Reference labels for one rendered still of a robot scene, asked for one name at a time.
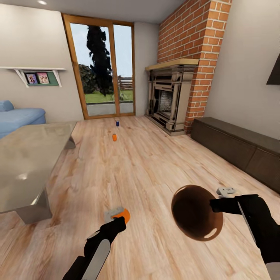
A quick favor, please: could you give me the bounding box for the trash can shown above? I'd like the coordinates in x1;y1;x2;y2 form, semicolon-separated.
171;184;224;242

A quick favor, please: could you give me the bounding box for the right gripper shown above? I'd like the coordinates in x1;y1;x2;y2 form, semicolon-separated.
210;198;235;214

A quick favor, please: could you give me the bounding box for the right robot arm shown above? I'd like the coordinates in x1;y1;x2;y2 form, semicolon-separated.
210;187;280;280

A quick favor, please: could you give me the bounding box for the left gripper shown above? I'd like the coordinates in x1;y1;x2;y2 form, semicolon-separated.
100;216;126;237

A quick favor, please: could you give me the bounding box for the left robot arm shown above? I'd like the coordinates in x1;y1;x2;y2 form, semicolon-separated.
62;206;126;280

